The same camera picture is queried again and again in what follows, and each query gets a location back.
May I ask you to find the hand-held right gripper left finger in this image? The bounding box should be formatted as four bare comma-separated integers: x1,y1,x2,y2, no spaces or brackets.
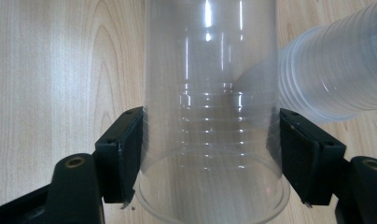
93,105,145,205

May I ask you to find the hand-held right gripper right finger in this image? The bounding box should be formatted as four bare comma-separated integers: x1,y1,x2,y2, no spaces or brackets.
278,107,347,206

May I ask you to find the single clear plastic cup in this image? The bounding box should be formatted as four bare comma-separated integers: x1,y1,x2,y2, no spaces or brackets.
133,0,292,224

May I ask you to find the stack of clear plastic cups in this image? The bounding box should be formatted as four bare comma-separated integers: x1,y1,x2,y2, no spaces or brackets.
277,0,377,124

